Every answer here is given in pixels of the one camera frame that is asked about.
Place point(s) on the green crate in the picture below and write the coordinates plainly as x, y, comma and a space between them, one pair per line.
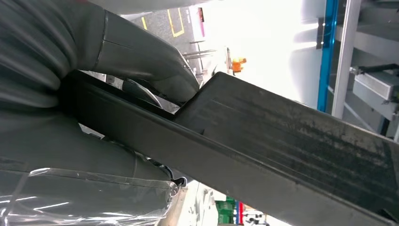
225, 212

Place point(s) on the blue metal post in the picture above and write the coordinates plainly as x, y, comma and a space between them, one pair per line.
327, 62

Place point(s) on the grey metal post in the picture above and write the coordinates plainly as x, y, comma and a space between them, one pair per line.
346, 62

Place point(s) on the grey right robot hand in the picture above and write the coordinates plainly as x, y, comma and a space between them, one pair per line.
140, 53

